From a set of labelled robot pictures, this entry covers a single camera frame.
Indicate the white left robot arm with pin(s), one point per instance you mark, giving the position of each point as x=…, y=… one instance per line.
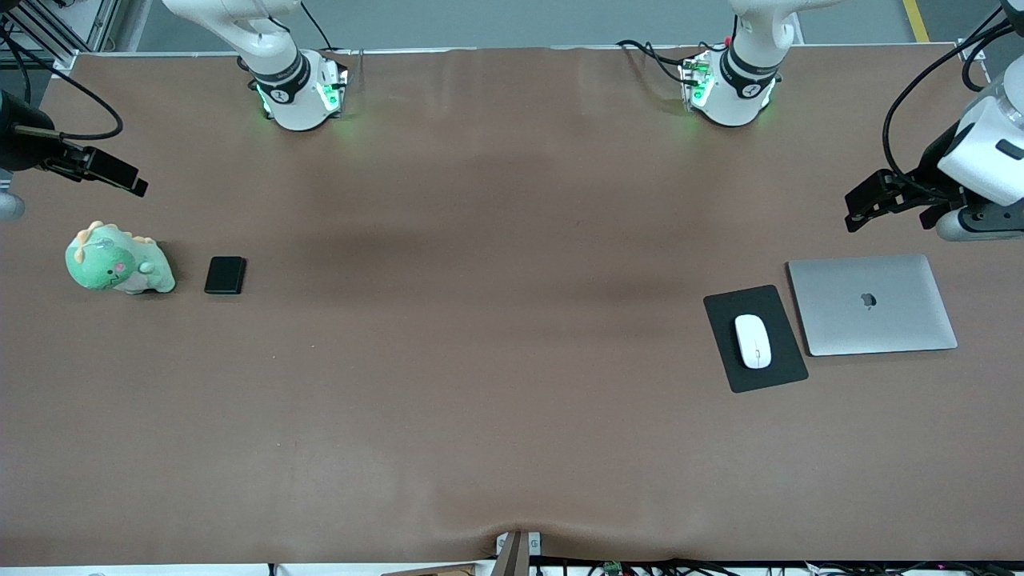
x=740, y=80

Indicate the front camera mount bracket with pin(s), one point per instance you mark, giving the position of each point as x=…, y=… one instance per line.
x=516, y=556

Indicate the green dinosaur plush toy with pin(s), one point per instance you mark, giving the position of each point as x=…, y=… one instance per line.
x=112, y=264

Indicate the aluminium frame profile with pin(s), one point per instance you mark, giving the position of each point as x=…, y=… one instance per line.
x=48, y=36

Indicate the silver laptop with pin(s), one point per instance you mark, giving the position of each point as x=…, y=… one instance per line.
x=872, y=320

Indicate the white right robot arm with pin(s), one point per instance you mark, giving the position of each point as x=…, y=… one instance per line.
x=288, y=88

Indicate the metal table corner bracket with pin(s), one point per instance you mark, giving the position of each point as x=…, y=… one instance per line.
x=974, y=53

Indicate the black phone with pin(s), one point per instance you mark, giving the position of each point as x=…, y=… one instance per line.
x=225, y=275

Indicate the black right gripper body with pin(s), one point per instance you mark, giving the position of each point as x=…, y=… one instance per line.
x=18, y=147

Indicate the black mouse pad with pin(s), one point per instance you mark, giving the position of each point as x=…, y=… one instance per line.
x=788, y=360

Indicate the white computer mouse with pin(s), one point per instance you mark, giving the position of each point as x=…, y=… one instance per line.
x=753, y=340

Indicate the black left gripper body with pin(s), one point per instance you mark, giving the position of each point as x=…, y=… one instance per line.
x=928, y=170

